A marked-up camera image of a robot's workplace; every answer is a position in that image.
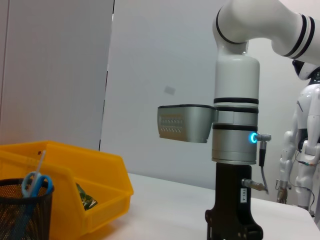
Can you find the black mesh pen holder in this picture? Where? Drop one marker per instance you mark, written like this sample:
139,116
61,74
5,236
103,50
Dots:
25,217

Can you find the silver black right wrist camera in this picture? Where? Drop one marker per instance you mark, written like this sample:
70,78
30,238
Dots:
185,122

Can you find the yellow plastic bin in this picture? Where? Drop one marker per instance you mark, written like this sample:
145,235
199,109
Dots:
100,175

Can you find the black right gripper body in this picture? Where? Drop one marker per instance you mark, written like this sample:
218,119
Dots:
230,200

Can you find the blue scissors with sheath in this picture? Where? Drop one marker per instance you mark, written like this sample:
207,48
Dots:
50,186

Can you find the green plastic wrapper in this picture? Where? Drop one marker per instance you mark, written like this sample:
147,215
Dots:
86,200

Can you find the white black humanoid robot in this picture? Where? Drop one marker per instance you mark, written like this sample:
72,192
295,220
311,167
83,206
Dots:
308,105

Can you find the clear plastic ruler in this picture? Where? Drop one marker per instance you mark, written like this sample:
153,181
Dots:
40,165

